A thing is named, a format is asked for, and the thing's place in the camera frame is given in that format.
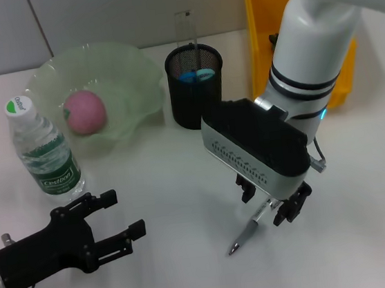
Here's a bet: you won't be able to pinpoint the black mesh pen holder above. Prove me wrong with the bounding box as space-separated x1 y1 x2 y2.
162 41 231 134

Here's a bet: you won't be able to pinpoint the green label water bottle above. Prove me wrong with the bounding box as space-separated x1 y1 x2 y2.
2 88 90 209

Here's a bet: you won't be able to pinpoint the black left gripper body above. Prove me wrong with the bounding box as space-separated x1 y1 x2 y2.
0 200 102 288

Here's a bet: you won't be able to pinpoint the green wavy glass fruit plate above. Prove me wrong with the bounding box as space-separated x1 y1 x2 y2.
20 34 173 164

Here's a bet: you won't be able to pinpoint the blue scissors with sheath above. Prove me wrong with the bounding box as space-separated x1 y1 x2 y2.
176 66 215 86

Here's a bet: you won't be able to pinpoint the yellow plastic storage bin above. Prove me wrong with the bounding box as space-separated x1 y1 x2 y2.
240 0 366 119

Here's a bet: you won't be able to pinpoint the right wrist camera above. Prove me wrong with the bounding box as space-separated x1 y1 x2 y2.
197 90 317 208

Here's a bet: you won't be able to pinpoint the silver retractable pen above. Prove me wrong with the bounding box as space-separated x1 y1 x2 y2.
222 198 283 258

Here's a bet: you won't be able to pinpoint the pink peach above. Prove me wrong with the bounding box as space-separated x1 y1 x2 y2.
60 88 109 137

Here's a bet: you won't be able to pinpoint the right gripper cable with connector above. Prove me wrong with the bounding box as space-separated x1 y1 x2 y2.
307 135 329 175

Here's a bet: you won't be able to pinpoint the transparent plastic ruler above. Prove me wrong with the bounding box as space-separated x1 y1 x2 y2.
173 8 203 76

